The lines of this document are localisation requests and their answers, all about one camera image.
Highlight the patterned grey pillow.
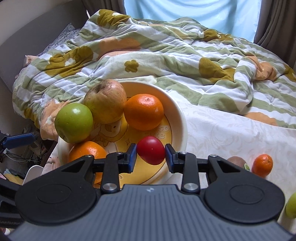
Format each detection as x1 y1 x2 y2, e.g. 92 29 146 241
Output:
37 22 81 57

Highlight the brown kiwi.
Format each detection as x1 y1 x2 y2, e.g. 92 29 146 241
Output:
227 156 251 172

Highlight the large yellow apple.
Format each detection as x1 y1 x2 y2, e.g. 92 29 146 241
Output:
83 79 127 125

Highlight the small orange mandarin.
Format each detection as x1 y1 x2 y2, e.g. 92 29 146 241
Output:
252 154 273 178

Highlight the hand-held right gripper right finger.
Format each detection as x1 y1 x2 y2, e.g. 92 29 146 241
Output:
165 143 248 194

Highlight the light blue window cloth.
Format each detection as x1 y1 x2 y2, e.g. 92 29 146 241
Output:
124 0 264 43

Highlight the grey headboard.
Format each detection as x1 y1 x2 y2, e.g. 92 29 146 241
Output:
0 0 89 98

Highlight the green striped floral blanket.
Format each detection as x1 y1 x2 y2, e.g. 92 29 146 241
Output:
12 9 296 142

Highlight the red cherry tomato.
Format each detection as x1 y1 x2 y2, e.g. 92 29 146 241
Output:
137 136 166 165

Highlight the orange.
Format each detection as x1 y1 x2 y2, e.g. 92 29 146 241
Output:
68 141 108 184
124 94 164 131

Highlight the tangle of cables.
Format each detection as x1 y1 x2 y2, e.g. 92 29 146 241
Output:
0 125 58 179

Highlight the cream plate with cartoon print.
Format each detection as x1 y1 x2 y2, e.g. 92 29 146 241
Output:
57 80 188 186

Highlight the cream floral tablecloth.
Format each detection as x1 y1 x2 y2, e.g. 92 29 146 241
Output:
43 102 296 230

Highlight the green apple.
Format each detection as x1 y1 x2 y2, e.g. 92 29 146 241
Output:
55 103 93 144
285 192 296 219

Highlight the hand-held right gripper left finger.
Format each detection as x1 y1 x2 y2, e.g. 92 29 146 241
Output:
53 143 138 194

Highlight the brown curtain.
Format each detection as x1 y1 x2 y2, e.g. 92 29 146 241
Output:
81 0 126 15
253 0 296 62

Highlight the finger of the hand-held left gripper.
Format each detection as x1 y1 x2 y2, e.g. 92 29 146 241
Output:
0 133 36 150

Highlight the small pale box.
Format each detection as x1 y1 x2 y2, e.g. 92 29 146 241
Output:
23 54 38 67

